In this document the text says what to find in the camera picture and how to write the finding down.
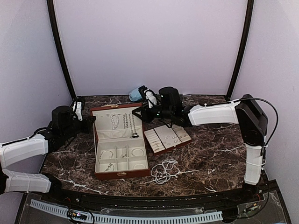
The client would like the small red jewelry tray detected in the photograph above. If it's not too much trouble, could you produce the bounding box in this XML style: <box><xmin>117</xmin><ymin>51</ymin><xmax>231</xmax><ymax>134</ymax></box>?
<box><xmin>144</xmin><ymin>125</ymin><xmax>192</xmax><ymax>155</ymax></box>

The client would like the large red jewelry box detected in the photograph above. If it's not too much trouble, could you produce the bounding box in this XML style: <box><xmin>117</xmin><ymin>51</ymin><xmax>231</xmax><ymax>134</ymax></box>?
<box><xmin>90</xmin><ymin>103</ymin><xmax>150</xmax><ymax>180</ymax></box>

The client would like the toggle clasp chain necklace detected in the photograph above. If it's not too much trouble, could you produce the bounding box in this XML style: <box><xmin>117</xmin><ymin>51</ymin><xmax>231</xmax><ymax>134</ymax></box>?
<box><xmin>128</xmin><ymin>113</ymin><xmax>140</xmax><ymax>139</ymax></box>

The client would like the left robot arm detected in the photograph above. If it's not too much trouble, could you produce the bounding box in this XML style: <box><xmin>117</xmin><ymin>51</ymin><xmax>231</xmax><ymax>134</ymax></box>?
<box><xmin>0</xmin><ymin>105</ymin><xmax>96</xmax><ymax>203</ymax></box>

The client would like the chunky pearl necklace in lid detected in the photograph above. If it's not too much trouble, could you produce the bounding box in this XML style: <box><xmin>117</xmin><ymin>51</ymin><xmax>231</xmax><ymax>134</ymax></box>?
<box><xmin>110</xmin><ymin>113</ymin><xmax>121</xmax><ymax>131</ymax></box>

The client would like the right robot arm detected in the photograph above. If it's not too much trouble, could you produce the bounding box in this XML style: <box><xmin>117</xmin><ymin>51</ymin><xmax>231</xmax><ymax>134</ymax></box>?
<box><xmin>132</xmin><ymin>86</ymin><xmax>271</xmax><ymax>203</ymax></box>

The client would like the light blue faceted cup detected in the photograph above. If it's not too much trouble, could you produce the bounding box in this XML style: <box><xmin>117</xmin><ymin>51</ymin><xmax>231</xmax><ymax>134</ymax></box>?
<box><xmin>128</xmin><ymin>88</ymin><xmax>142</xmax><ymax>102</ymax></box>

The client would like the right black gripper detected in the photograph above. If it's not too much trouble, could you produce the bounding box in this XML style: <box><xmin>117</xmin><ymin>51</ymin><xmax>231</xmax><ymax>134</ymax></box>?
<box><xmin>132</xmin><ymin>102</ymin><xmax>173</xmax><ymax>123</ymax></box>

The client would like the white cable duct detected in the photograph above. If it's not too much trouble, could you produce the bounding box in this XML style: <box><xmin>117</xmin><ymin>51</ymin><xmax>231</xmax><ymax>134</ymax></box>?
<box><xmin>30</xmin><ymin>199</ymin><xmax>223</xmax><ymax>224</ymax></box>

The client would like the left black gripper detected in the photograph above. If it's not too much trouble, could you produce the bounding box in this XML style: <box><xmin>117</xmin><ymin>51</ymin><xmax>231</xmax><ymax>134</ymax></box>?
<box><xmin>62</xmin><ymin>115</ymin><xmax>96</xmax><ymax>141</ymax></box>

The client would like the long white pearl necklace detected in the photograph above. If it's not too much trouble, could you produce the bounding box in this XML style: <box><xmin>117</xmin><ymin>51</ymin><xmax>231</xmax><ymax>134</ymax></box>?
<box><xmin>150</xmin><ymin>159</ymin><xmax>179</xmax><ymax>186</ymax></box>

